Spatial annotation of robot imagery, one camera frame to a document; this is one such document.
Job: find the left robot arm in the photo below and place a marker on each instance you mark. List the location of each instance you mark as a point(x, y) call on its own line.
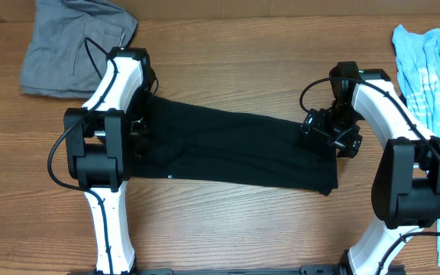
point(100, 153)

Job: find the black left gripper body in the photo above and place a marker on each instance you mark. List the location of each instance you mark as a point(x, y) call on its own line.
point(139, 127)

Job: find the folded grey shorts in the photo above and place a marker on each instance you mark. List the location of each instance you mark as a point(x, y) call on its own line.
point(56, 62)

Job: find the light blue t-shirt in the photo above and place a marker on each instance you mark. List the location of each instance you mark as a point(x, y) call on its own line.
point(418, 74)

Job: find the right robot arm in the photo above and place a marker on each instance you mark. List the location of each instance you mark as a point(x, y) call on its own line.
point(405, 194)

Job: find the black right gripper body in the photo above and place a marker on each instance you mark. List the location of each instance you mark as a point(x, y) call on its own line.
point(340, 125)

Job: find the black polo shirt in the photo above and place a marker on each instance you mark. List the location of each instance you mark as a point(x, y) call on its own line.
point(196, 143)

